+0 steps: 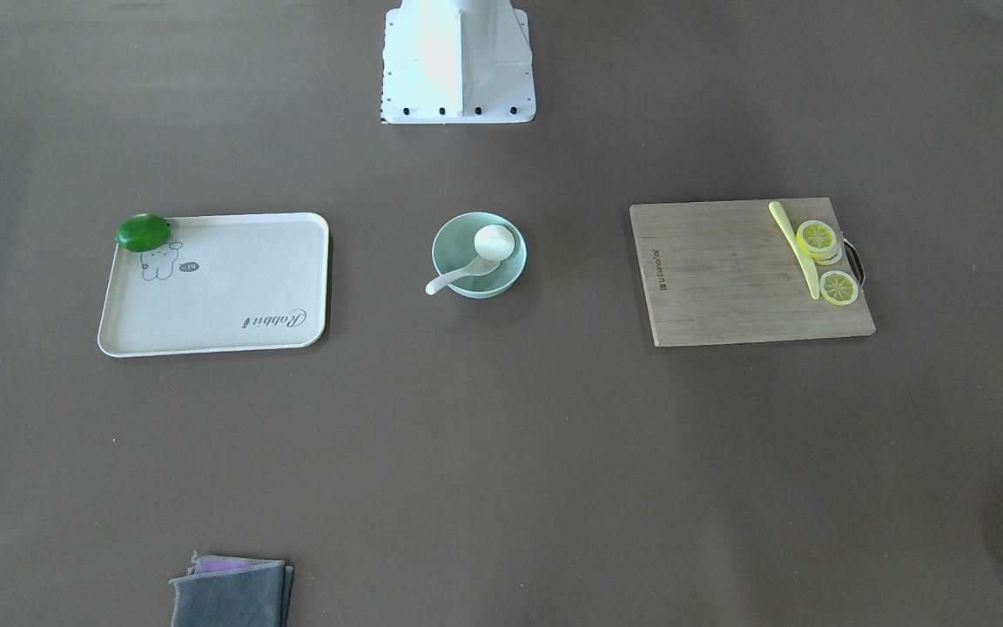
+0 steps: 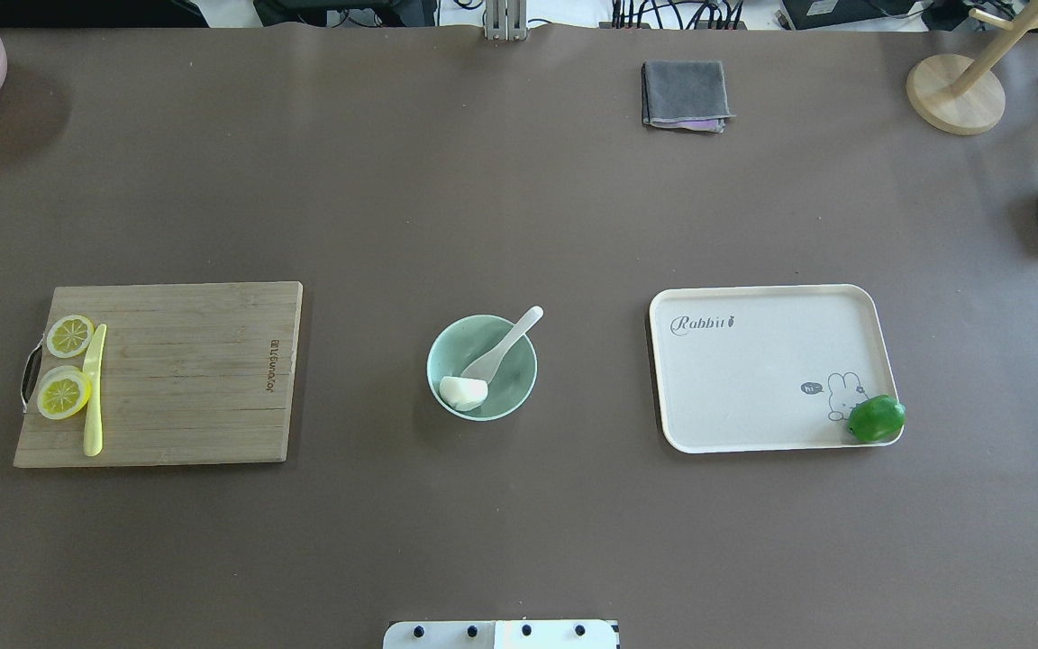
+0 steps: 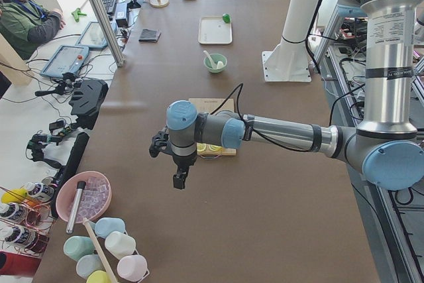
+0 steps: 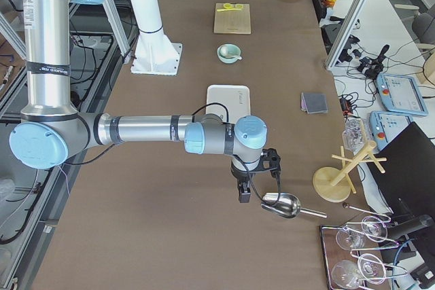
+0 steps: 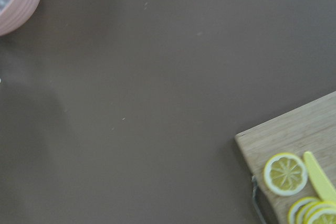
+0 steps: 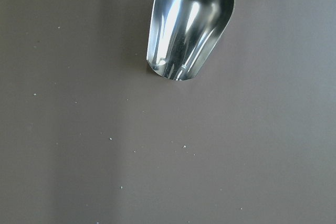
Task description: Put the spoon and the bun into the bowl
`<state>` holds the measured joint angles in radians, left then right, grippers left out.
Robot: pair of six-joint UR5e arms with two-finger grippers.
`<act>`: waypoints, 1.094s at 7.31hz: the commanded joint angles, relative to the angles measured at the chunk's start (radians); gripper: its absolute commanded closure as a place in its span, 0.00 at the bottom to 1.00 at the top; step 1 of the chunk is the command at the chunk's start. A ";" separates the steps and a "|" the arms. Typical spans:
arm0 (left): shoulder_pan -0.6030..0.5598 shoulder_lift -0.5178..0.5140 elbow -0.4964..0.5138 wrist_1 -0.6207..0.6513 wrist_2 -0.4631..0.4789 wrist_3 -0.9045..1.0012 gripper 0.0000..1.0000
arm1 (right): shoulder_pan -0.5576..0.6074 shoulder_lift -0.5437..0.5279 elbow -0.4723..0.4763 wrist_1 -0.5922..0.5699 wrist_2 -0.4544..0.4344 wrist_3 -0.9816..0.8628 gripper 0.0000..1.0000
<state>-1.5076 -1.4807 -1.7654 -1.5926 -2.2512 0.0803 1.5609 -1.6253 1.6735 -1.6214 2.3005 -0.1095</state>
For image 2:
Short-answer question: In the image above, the white ceramic spoon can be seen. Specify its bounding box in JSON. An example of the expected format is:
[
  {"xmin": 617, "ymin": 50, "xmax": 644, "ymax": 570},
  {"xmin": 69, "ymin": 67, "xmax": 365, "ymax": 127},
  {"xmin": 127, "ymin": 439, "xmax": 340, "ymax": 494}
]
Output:
[{"xmin": 458, "ymin": 306, "xmax": 544, "ymax": 383}]

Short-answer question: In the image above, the white steamed bun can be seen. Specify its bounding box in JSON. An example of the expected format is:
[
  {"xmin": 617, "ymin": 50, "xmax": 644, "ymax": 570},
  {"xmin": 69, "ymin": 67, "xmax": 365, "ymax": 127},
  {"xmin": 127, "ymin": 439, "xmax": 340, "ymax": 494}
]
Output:
[{"xmin": 438, "ymin": 375, "xmax": 489, "ymax": 412}]

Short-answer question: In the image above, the mint green bowl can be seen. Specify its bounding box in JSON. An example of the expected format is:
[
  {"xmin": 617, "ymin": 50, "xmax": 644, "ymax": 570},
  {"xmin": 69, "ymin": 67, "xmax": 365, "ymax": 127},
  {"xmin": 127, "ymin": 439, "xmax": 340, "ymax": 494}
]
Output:
[{"xmin": 427, "ymin": 314, "xmax": 537, "ymax": 422}]

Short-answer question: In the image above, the cream rabbit tray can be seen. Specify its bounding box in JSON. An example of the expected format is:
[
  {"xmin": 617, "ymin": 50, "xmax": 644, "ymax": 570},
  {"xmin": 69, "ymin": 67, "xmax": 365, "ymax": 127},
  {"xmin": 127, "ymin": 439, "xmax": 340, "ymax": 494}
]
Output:
[{"xmin": 648, "ymin": 283, "xmax": 897, "ymax": 453}]

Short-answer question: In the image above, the grey folded cloth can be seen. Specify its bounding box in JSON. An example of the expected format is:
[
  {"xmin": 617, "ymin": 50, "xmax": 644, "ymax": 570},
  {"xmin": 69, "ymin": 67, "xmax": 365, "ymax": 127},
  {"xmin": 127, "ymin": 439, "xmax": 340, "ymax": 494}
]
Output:
[{"xmin": 640, "ymin": 60, "xmax": 733, "ymax": 134}]

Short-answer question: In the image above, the bamboo cutting board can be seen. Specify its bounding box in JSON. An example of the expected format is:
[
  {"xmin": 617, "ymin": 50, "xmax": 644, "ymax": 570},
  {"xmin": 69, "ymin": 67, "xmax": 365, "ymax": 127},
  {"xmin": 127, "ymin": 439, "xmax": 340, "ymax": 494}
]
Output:
[{"xmin": 13, "ymin": 282, "xmax": 304, "ymax": 468}]

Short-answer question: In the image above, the green lime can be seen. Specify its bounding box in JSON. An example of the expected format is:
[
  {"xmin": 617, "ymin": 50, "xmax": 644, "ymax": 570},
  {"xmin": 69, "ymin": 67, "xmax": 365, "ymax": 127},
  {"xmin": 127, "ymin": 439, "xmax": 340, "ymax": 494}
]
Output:
[{"xmin": 848, "ymin": 394, "xmax": 906, "ymax": 443}]

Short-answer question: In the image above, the yellow plastic knife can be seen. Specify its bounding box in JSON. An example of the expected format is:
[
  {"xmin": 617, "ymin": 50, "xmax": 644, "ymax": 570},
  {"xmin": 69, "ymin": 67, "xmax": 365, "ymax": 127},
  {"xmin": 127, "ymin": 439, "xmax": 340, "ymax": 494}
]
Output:
[{"xmin": 82, "ymin": 324, "xmax": 107, "ymax": 457}]

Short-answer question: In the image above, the upper lemon slice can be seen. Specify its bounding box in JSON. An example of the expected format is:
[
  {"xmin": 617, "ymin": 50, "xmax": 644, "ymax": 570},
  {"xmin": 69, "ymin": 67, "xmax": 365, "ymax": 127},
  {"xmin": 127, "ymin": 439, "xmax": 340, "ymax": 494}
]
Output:
[{"xmin": 45, "ymin": 314, "xmax": 95, "ymax": 359}]

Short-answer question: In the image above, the lemon slice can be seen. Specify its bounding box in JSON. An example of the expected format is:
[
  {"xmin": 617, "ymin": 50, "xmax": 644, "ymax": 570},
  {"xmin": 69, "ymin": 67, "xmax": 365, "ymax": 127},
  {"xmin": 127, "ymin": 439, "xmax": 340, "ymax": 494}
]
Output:
[
  {"xmin": 45, "ymin": 314, "xmax": 95, "ymax": 359},
  {"xmin": 36, "ymin": 366, "xmax": 92, "ymax": 420}
]

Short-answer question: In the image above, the lower lemon slice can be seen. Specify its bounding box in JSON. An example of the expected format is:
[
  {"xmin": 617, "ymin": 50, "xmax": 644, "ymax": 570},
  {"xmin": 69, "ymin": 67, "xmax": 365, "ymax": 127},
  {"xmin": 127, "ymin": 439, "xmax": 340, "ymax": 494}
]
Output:
[{"xmin": 36, "ymin": 366, "xmax": 92, "ymax": 420}]

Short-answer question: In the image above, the wooden mug tree stand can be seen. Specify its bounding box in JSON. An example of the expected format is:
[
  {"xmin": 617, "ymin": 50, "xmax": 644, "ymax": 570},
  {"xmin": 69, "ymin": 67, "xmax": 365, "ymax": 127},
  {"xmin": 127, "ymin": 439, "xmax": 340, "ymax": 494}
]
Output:
[{"xmin": 905, "ymin": 1, "xmax": 1038, "ymax": 136}]

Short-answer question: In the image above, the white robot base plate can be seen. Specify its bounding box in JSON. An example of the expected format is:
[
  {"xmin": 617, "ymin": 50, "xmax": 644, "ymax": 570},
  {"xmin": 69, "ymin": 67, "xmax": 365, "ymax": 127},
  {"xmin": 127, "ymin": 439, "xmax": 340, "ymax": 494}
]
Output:
[{"xmin": 382, "ymin": 617, "xmax": 621, "ymax": 648}]

